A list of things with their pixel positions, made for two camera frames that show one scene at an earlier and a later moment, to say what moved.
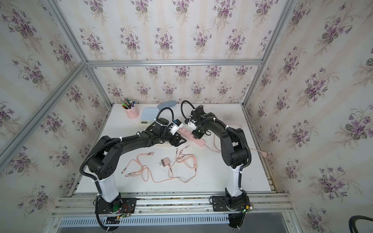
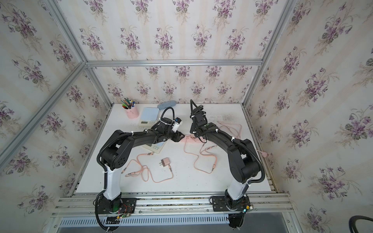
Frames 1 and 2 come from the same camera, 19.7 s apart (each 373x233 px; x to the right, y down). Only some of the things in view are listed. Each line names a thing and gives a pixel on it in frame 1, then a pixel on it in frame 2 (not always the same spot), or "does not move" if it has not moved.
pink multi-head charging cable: (189, 159) -> (202, 153)
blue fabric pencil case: (166, 104) does not move
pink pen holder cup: (132, 113) does not move
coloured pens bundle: (127, 104) does not move
